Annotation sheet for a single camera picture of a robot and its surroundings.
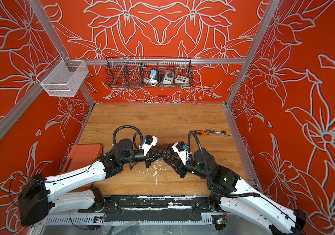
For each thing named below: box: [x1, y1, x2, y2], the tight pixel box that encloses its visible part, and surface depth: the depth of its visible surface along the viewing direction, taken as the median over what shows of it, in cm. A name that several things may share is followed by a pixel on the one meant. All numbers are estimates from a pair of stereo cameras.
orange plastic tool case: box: [59, 143, 103, 174], surface depth 89 cm
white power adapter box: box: [162, 70, 175, 84], surface depth 93 cm
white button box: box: [174, 74, 190, 85], surface depth 96 cm
